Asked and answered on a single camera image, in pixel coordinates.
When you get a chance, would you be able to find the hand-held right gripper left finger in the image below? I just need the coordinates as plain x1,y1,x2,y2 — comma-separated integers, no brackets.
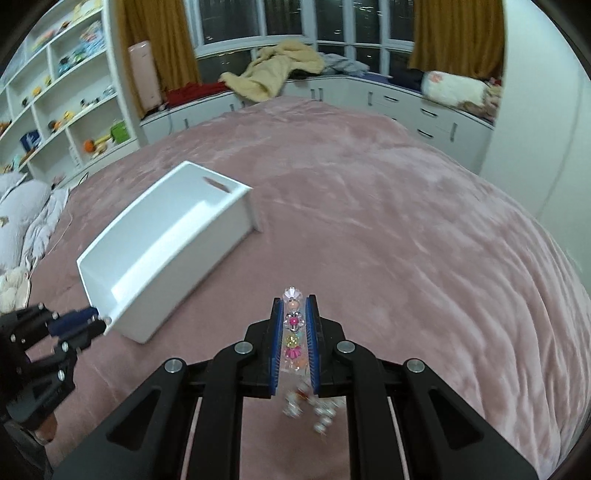
53,298,283,480

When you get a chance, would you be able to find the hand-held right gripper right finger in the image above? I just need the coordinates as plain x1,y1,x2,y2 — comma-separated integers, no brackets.
305,294,539,480

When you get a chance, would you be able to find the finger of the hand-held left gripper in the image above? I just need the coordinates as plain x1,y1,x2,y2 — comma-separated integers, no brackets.
0,303,100,343
6,318,110,423

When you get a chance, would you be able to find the colourful beaded bracelet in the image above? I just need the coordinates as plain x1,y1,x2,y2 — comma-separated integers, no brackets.
281,286,345,435

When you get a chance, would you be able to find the white storage box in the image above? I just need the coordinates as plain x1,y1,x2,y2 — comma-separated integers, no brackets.
76,161,264,344

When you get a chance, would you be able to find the white duvet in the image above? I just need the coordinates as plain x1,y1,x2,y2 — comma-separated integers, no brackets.
0,172,71,274

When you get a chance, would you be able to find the pink bed blanket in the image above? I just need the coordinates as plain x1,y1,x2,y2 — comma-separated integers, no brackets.
28,96,583,480

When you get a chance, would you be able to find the white bookshelf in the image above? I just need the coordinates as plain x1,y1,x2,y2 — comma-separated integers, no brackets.
0,0,142,186

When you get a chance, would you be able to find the white drawer cabinet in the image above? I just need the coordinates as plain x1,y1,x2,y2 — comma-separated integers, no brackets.
140,74,498,174

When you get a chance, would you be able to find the pink air purifier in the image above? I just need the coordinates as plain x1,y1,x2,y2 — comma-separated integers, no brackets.
128,41,163,114

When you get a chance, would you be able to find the red cloth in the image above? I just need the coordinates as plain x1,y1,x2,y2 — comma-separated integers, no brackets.
164,82,230,107

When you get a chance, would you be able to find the yellow fleece blanket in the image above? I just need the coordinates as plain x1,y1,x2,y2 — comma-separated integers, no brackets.
219,40,327,103

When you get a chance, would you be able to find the dark blue cloth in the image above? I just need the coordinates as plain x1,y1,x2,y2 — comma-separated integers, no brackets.
392,69,426,92

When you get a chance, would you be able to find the grey clothing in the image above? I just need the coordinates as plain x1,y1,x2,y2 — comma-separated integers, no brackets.
320,52,371,77

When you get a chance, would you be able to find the mustard curtain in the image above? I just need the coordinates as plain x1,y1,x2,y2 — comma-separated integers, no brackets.
115,0,202,118
408,0,505,77

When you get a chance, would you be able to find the floral white pillow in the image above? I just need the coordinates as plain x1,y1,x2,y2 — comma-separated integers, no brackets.
421,70,502,123

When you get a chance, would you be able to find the white wardrobe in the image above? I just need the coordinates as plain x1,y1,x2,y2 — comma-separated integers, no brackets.
479,0,588,223

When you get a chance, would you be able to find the window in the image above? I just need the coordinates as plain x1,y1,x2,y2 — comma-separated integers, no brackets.
184,0,417,52

